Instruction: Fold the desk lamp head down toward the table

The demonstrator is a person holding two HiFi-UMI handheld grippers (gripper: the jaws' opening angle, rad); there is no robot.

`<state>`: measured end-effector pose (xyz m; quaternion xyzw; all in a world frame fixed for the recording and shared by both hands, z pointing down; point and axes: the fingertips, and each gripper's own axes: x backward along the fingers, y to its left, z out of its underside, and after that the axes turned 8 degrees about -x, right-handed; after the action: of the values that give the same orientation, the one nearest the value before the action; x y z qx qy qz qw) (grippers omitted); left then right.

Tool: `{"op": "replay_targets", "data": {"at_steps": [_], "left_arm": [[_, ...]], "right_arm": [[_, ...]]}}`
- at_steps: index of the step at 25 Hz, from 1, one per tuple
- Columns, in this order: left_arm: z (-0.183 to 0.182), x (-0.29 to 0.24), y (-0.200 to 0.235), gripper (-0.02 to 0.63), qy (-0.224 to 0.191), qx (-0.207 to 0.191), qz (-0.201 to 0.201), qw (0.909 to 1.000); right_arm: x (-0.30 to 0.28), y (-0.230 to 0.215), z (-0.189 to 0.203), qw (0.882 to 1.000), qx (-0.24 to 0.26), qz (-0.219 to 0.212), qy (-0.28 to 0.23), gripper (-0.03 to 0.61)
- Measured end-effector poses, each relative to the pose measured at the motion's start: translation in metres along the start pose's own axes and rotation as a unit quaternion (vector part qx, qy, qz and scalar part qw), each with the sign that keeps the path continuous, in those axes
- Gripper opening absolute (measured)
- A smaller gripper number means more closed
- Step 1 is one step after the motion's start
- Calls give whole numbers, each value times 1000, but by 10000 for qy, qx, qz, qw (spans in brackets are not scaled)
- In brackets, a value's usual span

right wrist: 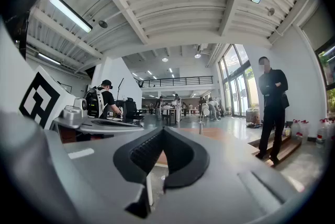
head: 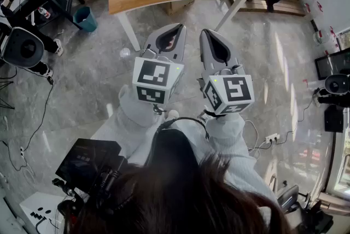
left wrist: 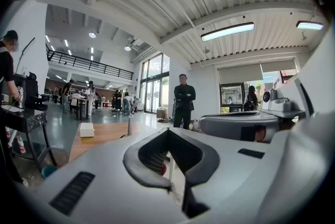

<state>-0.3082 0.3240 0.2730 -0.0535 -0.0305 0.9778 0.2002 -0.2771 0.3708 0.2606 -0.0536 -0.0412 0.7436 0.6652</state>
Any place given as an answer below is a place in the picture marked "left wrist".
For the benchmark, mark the black microphone stand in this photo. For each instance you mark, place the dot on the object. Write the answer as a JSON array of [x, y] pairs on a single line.
[[24, 50]]

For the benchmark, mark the cardboard box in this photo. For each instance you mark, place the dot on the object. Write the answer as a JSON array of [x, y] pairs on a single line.
[[162, 114]]

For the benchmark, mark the person's right hand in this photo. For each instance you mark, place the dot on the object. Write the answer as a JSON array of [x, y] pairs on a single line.
[[260, 134]]

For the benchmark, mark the red label bottle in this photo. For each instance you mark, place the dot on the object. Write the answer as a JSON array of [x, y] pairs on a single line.
[[21, 144]]

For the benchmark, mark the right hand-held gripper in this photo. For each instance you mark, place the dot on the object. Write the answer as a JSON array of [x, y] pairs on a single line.
[[284, 106]]

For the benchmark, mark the wide grey roller blind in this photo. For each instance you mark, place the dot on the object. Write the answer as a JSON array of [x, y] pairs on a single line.
[[239, 73]]

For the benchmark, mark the round ceiling spotlight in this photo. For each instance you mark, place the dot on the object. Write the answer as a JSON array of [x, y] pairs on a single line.
[[127, 48], [92, 34]]

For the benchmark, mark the black office chair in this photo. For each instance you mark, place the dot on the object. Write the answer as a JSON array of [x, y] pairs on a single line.
[[32, 89]]

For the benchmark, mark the narrow grey roller blind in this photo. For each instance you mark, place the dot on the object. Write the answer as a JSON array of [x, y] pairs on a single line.
[[278, 66]]

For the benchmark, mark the tall wooden-top table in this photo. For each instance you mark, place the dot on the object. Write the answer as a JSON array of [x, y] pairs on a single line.
[[84, 107]]

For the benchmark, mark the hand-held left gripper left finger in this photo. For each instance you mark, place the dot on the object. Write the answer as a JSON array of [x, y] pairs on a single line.
[[104, 191]]

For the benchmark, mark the long ceiling light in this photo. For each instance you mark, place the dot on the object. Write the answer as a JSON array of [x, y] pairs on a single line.
[[310, 25], [227, 31]]

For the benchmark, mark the black table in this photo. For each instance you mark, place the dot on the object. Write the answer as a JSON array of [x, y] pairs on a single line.
[[26, 119]]

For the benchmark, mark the black balcony railing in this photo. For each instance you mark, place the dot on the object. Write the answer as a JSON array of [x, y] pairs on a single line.
[[89, 63]]

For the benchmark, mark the white box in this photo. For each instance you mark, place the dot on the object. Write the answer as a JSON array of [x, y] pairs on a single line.
[[87, 130]]

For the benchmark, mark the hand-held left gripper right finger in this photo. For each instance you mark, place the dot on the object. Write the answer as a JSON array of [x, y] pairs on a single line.
[[230, 178]]

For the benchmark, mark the tall glass window wall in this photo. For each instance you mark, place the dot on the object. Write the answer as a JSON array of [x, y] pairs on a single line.
[[155, 81]]

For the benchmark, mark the teal bucket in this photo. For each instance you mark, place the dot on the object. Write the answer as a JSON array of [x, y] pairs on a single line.
[[48, 171]]

